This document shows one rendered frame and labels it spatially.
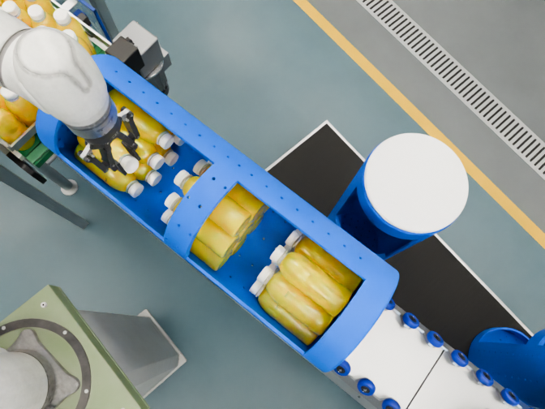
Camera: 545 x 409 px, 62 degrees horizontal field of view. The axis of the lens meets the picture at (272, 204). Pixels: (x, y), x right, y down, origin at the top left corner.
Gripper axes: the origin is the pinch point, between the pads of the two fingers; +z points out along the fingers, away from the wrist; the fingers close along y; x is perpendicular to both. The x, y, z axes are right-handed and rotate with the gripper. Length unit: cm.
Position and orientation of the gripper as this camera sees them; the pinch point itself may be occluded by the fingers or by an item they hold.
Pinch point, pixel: (124, 158)
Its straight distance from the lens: 106.2
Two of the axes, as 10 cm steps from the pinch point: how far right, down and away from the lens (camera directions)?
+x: -7.9, -6.0, 1.3
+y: 6.2, -7.5, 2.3
